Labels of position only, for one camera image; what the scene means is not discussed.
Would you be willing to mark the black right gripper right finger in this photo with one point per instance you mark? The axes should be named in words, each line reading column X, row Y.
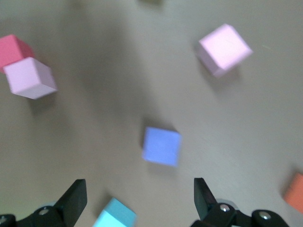
column 225, row 216

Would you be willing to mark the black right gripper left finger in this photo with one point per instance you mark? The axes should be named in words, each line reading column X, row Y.
column 47, row 217

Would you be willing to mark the light pink foam cube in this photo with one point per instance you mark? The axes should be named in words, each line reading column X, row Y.
column 23, row 75
column 225, row 47

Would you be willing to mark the red foam cube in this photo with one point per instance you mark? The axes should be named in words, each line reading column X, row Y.
column 11, row 49

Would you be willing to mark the teal foam cube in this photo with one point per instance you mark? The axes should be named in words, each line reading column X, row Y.
column 113, row 215

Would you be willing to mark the orange foam cube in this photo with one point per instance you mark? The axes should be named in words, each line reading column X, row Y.
column 296, row 194

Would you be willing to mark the purple foam cube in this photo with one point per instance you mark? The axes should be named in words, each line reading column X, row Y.
column 161, row 146

